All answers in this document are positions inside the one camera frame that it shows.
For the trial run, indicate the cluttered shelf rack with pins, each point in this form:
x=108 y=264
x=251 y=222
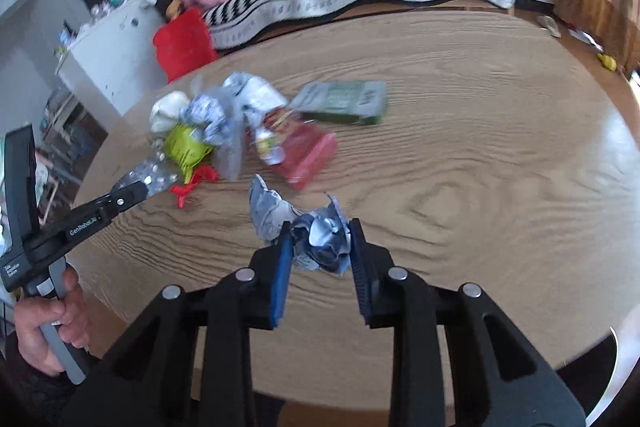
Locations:
x=65 y=117

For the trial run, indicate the white plastic bag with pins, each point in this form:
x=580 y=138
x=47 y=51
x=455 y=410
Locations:
x=167 y=109

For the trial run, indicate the green packet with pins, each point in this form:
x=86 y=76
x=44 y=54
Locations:
x=345 y=102

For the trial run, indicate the white cabinet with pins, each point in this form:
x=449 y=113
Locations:
x=115 y=52

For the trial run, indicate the white paper scrap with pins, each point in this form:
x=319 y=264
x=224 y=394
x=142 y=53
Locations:
x=582 y=36

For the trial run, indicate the person's left hand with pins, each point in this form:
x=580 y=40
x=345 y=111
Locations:
x=35 y=332

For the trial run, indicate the red ribbon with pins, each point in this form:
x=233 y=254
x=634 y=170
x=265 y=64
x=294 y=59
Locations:
x=182 y=192

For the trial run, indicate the small yellow toy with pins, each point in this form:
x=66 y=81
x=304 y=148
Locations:
x=607 y=61

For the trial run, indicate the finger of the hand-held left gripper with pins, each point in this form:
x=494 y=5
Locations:
x=125 y=199

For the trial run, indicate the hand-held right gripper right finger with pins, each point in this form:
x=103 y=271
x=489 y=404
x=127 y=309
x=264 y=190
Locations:
x=357 y=277

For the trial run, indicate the yellow-green snack packet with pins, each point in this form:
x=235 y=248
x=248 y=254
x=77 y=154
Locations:
x=185 y=149

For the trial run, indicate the silver blister pack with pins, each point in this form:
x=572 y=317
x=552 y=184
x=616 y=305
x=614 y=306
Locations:
x=150 y=172

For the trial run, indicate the beige slipper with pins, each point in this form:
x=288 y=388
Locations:
x=550 y=27

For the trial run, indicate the person's left forearm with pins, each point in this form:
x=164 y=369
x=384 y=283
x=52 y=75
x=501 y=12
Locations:
x=30 y=394

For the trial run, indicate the red snack packet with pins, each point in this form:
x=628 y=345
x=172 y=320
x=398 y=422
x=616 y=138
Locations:
x=305 y=152

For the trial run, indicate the clear plastic bag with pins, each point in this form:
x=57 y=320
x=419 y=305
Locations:
x=230 y=157

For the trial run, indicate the red plastic chair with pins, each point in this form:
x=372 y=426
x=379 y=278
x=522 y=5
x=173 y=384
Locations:
x=182 y=44

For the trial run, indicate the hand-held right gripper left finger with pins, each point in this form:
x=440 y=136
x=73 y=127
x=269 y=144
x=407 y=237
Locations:
x=281 y=277

